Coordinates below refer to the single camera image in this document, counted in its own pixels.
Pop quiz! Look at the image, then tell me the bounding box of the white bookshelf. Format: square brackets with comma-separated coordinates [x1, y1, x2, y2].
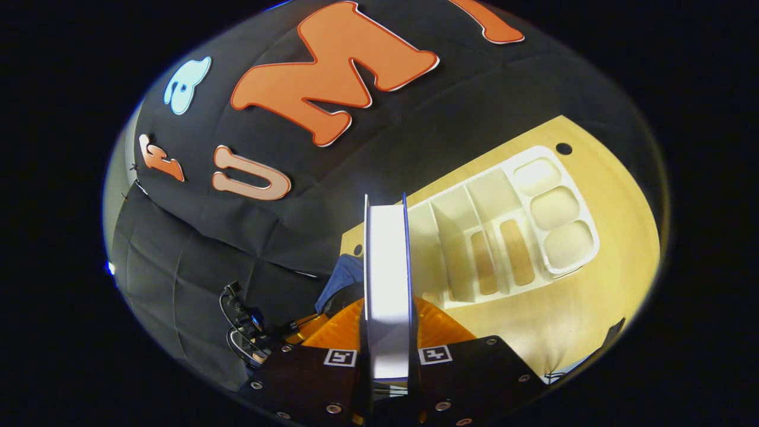
[406, 145, 600, 310]

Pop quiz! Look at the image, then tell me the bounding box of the blue cover book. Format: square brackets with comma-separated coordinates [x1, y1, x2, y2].
[362, 192, 413, 384]

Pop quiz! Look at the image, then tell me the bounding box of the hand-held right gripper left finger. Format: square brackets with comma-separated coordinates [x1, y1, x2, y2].
[240, 297, 366, 425]

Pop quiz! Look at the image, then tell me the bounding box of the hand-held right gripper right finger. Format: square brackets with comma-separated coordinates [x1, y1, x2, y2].
[413, 297, 547, 427]

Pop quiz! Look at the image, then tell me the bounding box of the black backdrop cloth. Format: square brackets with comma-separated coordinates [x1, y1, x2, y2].
[106, 0, 653, 389]

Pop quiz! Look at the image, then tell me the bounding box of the black cable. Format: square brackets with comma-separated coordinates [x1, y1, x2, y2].
[218, 281, 263, 366]

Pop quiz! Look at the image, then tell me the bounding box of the blue schoolbag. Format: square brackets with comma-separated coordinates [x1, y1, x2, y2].
[314, 253, 366, 316]

